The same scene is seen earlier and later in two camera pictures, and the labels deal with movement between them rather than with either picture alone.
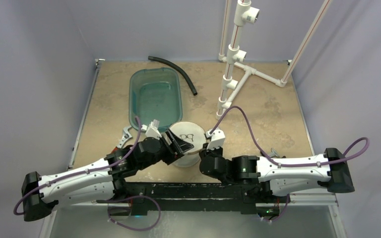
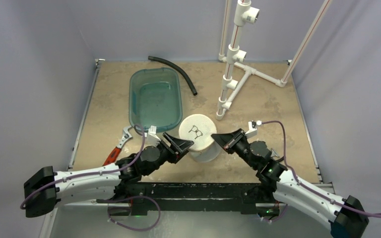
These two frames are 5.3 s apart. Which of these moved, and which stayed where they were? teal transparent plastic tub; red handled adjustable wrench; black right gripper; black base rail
Moved: black right gripper
Stayed: teal transparent plastic tub; red handled adjustable wrench; black base rail
